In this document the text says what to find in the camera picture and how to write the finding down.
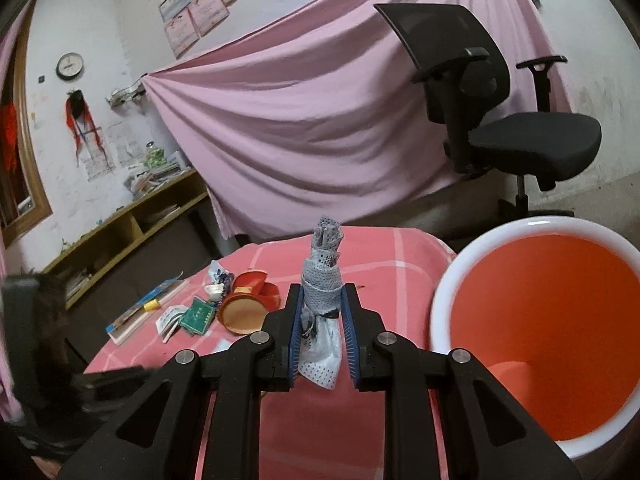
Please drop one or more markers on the blue cartoon book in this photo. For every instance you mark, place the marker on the blue cartoon book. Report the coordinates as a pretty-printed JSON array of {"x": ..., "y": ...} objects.
[{"x": 145, "y": 305}]

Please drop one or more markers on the small wall bracket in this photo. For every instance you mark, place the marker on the small wall bracket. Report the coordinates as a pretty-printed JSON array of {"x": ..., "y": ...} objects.
[{"x": 125, "y": 94}]

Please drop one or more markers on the paper wall calendar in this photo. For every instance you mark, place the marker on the paper wall calendar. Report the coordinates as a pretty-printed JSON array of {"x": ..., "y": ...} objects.
[{"x": 112, "y": 145}]

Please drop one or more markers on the grey mesh cloth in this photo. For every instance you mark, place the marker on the grey mesh cloth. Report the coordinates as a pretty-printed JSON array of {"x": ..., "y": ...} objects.
[{"x": 322, "y": 285}]

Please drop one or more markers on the white bin with orange inside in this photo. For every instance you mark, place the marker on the white bin with orange inside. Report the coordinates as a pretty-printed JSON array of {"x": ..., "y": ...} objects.
[{"x": 540, "y": 310}]

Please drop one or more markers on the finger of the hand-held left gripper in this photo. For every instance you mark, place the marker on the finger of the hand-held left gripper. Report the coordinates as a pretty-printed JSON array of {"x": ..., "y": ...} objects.
[{"x": 115, "y": 380}]

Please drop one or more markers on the small yellow block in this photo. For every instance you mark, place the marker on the small yellow block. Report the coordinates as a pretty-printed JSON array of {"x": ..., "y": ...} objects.
[{"x": 151, "y": 305}]

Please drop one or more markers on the yellow wooden shelf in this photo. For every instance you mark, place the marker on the yellow wooden shelf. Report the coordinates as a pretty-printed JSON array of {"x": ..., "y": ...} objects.
[{"x": 125, "y": 215}]

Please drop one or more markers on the blue and white wrapper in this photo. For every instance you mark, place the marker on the blue and white wrapper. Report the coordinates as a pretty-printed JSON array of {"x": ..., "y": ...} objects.
[{"x": 220, "y": 274}]

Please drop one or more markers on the red cylindrical box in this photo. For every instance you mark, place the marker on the red cylindrical box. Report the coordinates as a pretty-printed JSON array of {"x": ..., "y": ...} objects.
[{"x": 245, "y": 310}]

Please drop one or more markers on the pink checked blanket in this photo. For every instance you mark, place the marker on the pink checked blanket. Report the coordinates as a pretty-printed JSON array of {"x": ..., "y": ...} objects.
[{"x": 390, "y": 260}]

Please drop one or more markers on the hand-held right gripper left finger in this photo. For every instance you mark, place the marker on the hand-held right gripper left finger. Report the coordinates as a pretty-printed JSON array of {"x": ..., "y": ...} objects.
[{"x": 295, "y": 342}]

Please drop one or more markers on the glass jar with green contents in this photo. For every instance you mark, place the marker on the glass jar with green contents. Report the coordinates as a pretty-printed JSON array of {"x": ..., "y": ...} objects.
[{"x": 154, "y": 155}]

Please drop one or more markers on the white folded leaflet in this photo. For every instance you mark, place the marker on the white folded leaflet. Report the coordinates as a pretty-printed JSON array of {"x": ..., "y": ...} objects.
[{"x": 170, "y": 322}]

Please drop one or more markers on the black office chair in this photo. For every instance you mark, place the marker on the black office chair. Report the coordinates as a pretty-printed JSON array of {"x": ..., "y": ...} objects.
[{"x": 530, "y": 140}]

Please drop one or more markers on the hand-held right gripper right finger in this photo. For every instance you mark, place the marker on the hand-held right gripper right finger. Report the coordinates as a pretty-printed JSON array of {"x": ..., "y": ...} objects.
[{"x": 350, "y": 347}]

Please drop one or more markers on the group of wall certificates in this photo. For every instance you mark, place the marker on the group of wall certificates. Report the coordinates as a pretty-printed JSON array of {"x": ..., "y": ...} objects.
[{"x": 210, "y": 5}]

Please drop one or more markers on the stack of books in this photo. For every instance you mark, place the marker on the stack of books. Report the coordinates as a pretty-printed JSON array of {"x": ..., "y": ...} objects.
[{"x": 150, "y": 177}]

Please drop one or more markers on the pink hanging cloth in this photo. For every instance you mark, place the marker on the pink hanging cloth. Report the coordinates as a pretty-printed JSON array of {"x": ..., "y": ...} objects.
[{"x": 300, "y": 135}]

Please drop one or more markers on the wooden window frame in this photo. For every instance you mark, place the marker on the wooden window frame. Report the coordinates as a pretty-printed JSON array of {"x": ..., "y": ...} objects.
[{"x": 35, "y": 175}]

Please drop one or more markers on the red tassel wall ornament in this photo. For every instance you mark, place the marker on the red tassel wall ornament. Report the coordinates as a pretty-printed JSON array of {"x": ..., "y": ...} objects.
[{"x": 77, "y": 110}]

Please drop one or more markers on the green packet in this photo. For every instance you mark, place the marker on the green packet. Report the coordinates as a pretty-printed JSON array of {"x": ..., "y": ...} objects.
[{"x": 197, "y": 316}]

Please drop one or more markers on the round wall clock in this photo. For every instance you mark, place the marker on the round wall clock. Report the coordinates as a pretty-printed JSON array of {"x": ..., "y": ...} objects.
[{"x": 69, "y": 66}]

